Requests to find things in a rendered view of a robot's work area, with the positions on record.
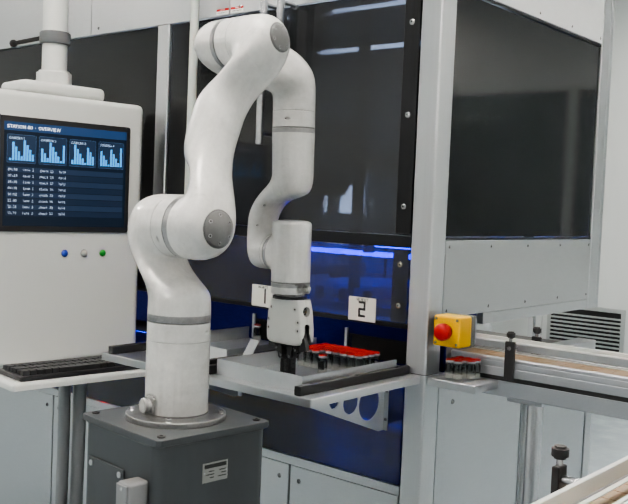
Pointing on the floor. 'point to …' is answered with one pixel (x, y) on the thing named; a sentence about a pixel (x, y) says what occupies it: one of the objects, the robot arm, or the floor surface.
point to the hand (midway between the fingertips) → (287, 367)
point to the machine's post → (428, 247)
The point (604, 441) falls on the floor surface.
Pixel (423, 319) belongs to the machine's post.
